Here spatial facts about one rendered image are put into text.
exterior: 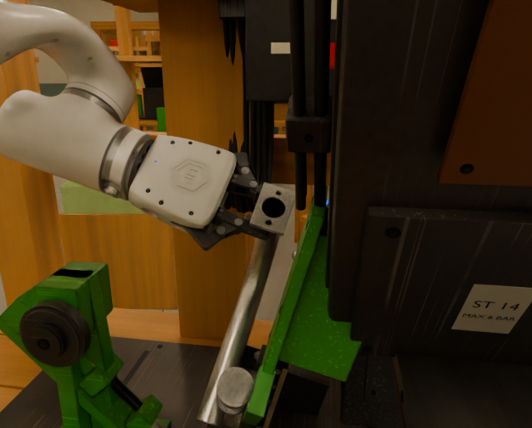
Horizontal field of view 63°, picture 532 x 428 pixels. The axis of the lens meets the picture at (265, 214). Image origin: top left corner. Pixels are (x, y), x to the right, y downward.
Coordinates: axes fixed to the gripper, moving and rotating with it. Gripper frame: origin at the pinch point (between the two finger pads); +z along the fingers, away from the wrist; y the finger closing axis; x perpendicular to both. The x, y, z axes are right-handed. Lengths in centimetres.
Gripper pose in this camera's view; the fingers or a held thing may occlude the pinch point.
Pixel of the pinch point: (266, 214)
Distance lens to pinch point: 51.0
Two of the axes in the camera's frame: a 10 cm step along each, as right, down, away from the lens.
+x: -1.4, 3.9, 9.1
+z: 9.4, 3.4, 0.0
